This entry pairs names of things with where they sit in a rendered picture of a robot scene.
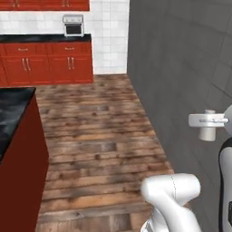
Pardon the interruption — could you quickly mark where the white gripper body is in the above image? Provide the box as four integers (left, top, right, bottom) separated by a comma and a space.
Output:
188, 112, 230, 128

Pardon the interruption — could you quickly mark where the red base cabinet run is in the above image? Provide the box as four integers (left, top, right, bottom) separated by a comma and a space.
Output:
0, 34, 94, 87

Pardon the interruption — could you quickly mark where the red island cabinet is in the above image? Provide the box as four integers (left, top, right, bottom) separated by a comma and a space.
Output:
0, 87, 50, 232

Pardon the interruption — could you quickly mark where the silver toaster oven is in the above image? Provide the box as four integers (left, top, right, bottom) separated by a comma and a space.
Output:
62, 14, 85, 38

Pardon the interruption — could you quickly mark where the red wall cabinet run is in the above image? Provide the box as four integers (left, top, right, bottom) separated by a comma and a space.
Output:
0, 0, 91, 13

